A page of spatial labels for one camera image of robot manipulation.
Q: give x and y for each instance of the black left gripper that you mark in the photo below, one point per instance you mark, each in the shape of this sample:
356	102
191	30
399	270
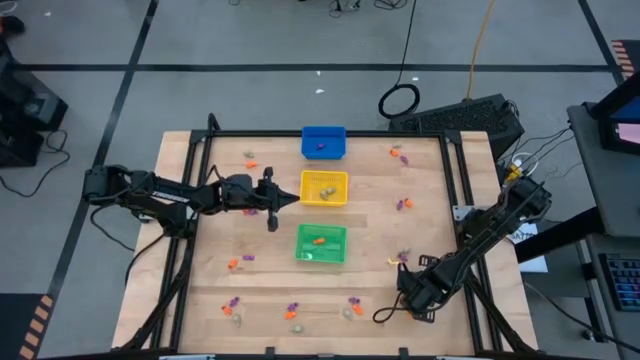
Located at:
242	194

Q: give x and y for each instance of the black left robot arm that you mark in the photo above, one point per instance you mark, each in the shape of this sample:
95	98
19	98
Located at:
150	192

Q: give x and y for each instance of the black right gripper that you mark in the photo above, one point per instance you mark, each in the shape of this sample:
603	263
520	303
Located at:
430	287

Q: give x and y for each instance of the yellow plastic basket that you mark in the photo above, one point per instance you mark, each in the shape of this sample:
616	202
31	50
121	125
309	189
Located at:
307	175

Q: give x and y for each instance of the yellow plug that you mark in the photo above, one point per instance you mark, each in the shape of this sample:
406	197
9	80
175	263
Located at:
512	174

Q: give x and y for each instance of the blue plastic basket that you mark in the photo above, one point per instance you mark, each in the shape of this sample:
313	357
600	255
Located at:
310	135

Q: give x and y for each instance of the green plastic basket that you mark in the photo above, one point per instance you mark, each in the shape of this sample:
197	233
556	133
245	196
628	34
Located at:
340	230

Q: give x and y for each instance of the black desk support beam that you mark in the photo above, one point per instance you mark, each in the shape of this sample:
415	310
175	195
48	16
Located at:
560	235

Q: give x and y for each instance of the black computer monitor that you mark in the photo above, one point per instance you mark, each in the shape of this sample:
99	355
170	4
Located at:
625	115

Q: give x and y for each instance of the black equipment stack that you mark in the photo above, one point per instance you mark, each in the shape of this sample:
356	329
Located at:
25	115

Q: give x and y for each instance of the orange skeleton toy figure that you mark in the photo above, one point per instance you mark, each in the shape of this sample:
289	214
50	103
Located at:
227	310
290	315
357	309
251	164
394	152
233	263
408	203
319	241

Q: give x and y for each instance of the black keyboard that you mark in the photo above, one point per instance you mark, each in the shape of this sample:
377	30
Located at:
622	282

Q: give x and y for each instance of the black equipment case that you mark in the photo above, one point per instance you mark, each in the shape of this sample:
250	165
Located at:
450	117

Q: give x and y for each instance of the white paper sheet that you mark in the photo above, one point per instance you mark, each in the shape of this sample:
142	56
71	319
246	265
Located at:
532	262

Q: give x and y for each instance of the hazard-striped black floor mat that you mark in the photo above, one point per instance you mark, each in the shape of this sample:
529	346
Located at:
22	325
627	57

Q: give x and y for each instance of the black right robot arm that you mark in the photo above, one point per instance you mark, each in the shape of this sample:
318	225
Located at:
480	242

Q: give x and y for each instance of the person's foot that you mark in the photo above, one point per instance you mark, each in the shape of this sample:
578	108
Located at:
11	24

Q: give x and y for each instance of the grey desk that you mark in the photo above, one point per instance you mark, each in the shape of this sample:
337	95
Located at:
600	190
615	335

